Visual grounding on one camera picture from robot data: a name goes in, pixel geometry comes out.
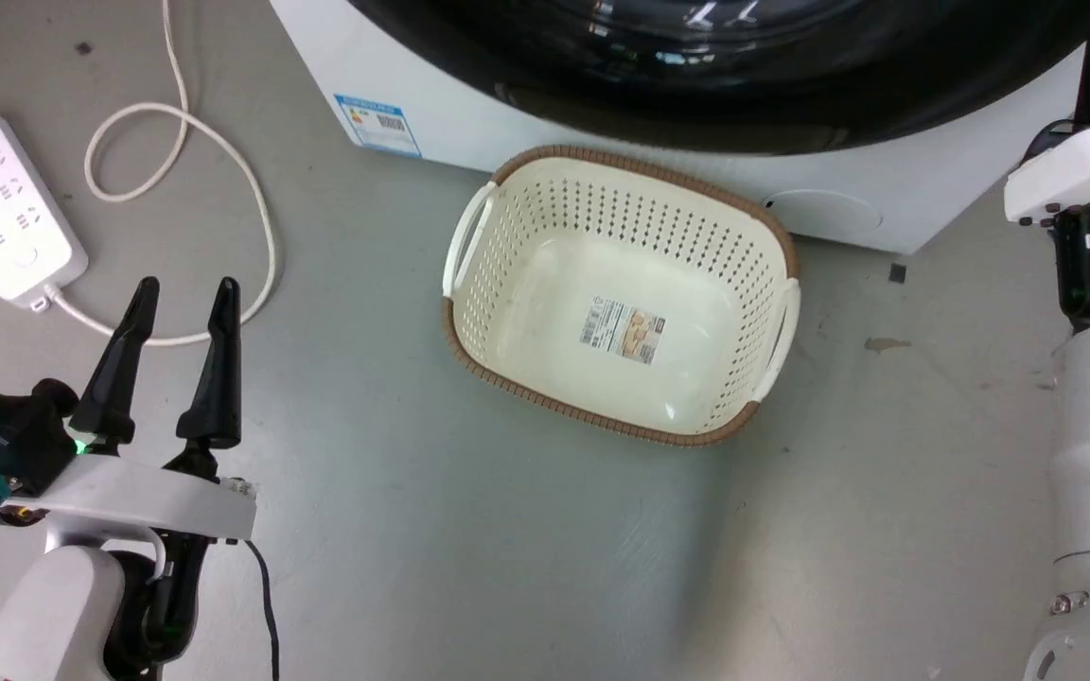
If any blue energy label sticker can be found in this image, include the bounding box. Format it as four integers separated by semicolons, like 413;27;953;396
333;93;424;160

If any white power strip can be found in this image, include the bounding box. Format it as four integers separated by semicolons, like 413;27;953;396
0;104;90;310

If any white washing machine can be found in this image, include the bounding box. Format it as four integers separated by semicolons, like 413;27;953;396
268;0;1090;256

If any round white filter cover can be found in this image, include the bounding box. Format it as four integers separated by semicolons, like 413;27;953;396
761;188;885;239

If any printed label in basket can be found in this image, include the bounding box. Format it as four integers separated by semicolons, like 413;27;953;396
579;295;667;366

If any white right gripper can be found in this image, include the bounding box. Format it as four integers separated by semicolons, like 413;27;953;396
1004;0;1090;228

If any cream laundry basket brown rim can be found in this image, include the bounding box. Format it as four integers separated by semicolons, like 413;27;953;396
441;144;802;448

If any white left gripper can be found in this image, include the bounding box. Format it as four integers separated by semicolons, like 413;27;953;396
0;277;258;545

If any white power strip cable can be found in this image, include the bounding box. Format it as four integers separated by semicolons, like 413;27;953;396
42;0;279;347

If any black round washing machine door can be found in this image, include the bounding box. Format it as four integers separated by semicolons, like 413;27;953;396
346;0;1090;158

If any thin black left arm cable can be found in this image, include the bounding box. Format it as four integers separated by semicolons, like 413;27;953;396
240;537;281;681

